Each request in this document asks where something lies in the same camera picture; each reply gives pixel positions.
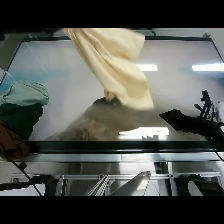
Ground silver frame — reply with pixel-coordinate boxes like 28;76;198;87
0;152;224;197

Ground black cable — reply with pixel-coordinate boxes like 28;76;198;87
18;161;44;197
207;137;224;163

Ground cream T-shirt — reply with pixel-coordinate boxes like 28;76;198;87
63;28;156;112

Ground brown garment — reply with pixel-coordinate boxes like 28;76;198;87
0;120;32;162

